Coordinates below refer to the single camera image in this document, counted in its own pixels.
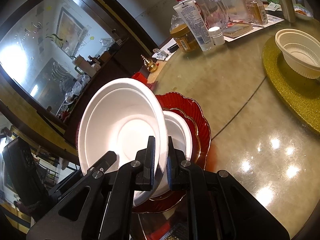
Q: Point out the small white capped jar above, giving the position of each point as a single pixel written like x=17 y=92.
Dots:
x=217 y=36

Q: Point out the white paper sheet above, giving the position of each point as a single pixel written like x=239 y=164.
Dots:
x=273 y=20

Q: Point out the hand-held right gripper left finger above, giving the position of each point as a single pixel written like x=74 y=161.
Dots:
x=147 y=170

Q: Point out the brown food pieces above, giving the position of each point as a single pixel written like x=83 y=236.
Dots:
x=300 y=10

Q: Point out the large white bowl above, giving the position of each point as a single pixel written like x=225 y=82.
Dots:
x=120 y=130

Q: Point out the black rectangular case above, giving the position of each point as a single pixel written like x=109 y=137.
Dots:
x=172 y=47

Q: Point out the clear plastic bag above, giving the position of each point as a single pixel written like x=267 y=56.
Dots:
x=235 y=2

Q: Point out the small red cup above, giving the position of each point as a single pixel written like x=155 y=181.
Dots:
x=140 y=77

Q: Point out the red glass plate white sticker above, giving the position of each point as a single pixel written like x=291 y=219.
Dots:
x=190 y=121

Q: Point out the small amber glass bottle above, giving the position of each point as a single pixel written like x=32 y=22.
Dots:
x=257 y=12

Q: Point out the large wall mirror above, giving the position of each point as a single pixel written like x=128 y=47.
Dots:
x=37 y=42

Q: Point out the small white plate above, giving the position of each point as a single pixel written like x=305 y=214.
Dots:
x=180 y=135

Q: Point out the steel thermos flask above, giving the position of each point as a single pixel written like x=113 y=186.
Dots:
x=285 y=5

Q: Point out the clear glass pitcher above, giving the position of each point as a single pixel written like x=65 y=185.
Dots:
x=212 y=7

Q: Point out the gold gourd ornament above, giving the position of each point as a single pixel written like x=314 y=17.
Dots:
x=151 y=66

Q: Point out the blue patterned white plate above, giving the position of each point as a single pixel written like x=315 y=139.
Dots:
x=308 y=16

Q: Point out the brown hardcover book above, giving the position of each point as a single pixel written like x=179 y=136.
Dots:
x=237 y=30

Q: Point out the cream ribbed plastic bowl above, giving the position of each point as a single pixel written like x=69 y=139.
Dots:
x=300 y=52

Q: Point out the dark wooden sideboard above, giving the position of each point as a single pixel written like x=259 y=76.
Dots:
x=117 y=62

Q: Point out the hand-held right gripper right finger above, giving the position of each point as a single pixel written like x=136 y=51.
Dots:
x=172 y=177

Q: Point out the small clear wrappers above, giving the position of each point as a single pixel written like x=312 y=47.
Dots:
x=161 y=54

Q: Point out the brown jar gold lid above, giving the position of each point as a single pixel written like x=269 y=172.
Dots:
x=183 y=40

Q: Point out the gold glitter round mat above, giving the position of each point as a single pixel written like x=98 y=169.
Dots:
x=287 y=87

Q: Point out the white lotion tube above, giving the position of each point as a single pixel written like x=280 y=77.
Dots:
x=197 y=25

